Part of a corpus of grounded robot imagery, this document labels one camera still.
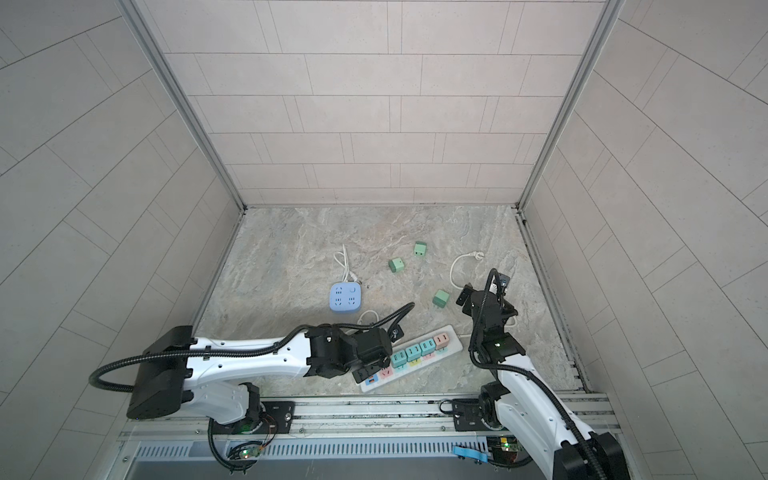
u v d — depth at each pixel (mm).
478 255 1011
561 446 412
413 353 753
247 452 645
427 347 759
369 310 891
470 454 650
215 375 421
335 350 524
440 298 904
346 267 968
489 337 619
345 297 891
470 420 708
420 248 1024
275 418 702
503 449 680
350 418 723
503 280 695
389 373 754
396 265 972
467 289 754
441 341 771
